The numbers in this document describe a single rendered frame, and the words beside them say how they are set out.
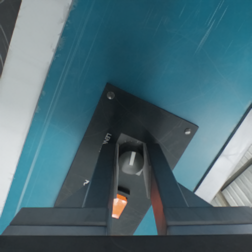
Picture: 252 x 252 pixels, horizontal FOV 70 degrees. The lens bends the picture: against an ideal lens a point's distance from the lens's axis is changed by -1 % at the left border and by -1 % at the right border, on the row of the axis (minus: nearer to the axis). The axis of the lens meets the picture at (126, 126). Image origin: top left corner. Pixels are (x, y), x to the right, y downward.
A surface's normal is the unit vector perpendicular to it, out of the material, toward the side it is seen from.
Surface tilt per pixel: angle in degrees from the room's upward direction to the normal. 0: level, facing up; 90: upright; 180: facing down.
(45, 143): 90
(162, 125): 90
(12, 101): 90
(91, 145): 90
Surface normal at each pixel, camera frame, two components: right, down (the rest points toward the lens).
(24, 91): 0.00, 0.28
